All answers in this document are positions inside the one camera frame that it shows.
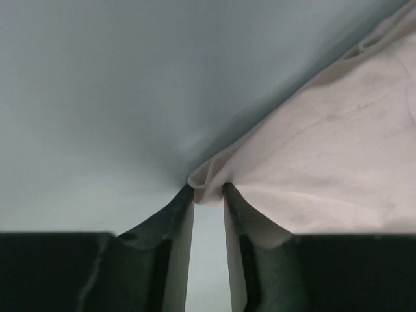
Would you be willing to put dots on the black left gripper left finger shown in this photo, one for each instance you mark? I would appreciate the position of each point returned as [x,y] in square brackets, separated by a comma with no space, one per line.
[143,269]

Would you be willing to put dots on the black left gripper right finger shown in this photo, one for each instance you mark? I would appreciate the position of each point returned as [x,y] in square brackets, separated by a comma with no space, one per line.
[271,269]

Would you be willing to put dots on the cream and green t-shirt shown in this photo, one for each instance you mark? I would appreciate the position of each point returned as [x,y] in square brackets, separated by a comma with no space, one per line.
[339,155]

